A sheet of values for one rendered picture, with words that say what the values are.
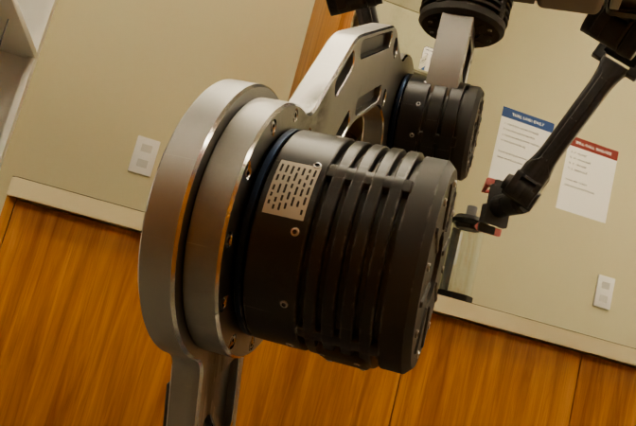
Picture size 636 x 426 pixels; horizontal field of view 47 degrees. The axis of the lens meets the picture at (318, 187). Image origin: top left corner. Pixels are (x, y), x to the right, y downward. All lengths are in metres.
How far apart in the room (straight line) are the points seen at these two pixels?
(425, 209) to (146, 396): 1.16
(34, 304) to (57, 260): 0.10
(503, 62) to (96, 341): 1.75
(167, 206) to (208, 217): 0.03
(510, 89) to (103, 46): 1.40
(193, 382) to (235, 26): 1.88
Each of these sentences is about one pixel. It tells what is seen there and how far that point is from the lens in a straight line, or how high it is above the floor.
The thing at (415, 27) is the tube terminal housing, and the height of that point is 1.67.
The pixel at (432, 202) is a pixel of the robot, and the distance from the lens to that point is 0.53.
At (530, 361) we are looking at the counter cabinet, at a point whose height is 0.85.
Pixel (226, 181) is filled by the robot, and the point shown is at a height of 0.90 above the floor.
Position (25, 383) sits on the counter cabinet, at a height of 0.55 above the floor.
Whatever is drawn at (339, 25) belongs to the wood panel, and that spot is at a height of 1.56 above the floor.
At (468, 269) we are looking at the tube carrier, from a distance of 1.96.
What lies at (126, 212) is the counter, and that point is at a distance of 1.56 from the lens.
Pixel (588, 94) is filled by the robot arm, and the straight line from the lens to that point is 1.74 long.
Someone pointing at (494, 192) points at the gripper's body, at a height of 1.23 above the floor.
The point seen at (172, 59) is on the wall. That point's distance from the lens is 2.38.
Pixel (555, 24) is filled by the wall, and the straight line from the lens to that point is 2.88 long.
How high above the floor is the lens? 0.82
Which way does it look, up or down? 10 degrees up
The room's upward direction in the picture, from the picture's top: 15 degrees clockwise
